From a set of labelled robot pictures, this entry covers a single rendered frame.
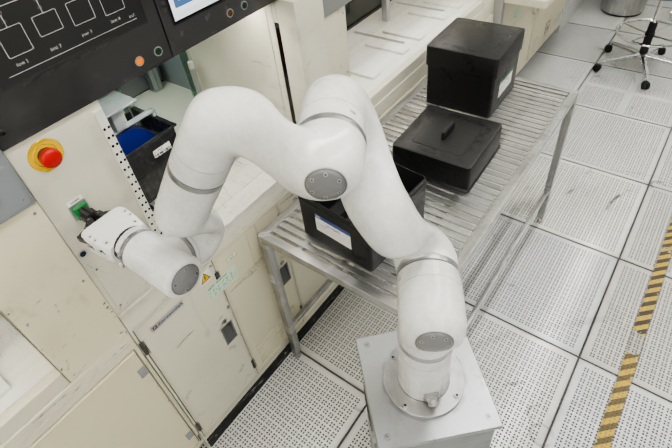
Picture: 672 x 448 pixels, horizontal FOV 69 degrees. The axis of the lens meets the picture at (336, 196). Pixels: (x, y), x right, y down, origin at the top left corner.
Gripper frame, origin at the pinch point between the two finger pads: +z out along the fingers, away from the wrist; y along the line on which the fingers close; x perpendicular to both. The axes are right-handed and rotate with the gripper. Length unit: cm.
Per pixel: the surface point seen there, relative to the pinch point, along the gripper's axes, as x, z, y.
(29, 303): -11.6, 2.7, -18.5
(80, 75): 26.0, 2.6, 12.9
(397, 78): -35, 3, 131
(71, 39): 32.7, 2.6, 14.4
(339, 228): -32, -28, 48
